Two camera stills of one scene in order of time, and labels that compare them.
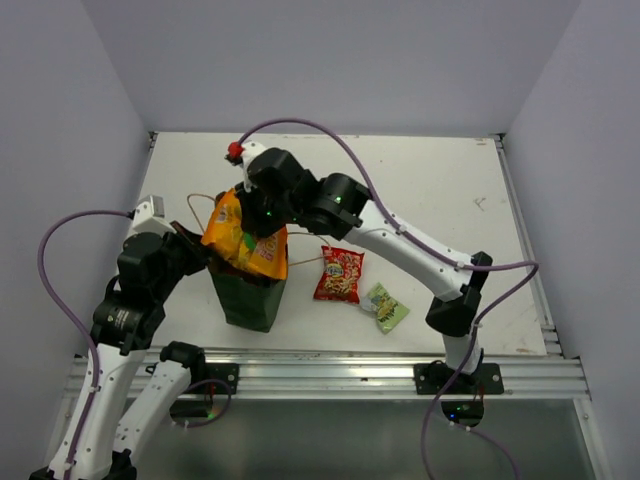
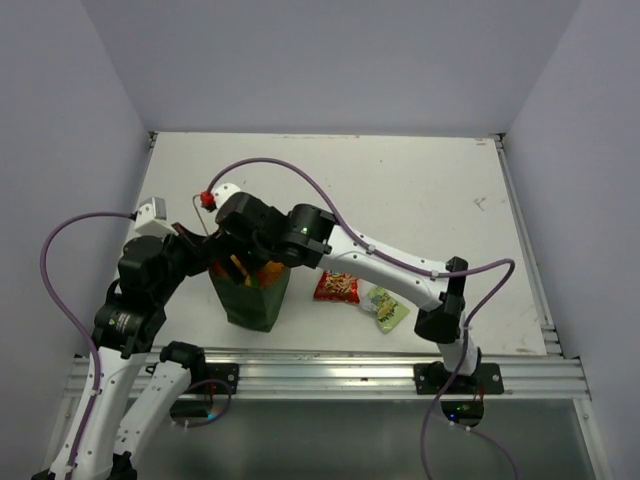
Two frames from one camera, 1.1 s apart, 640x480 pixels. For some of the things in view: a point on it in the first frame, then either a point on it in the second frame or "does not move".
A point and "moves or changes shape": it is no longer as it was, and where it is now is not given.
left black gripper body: [185, 257] does not move
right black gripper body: [265, 216] to [254, 249]
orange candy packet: [227, 238] moves or changes shape
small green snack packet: [390, 313] does not move
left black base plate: [228, 372] does not move
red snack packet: [340, 275] does not move
